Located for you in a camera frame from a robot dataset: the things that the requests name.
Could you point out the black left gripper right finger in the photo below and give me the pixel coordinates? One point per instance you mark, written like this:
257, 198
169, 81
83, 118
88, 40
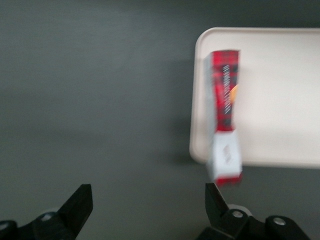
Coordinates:
220, 212

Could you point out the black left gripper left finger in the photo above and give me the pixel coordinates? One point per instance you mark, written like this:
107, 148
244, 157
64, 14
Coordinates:
77, 207

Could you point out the red tartan cookie box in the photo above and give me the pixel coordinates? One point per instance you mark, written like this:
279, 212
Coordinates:
225, 100

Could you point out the cream plastic tray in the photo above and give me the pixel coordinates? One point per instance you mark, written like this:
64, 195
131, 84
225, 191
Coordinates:
275, 100

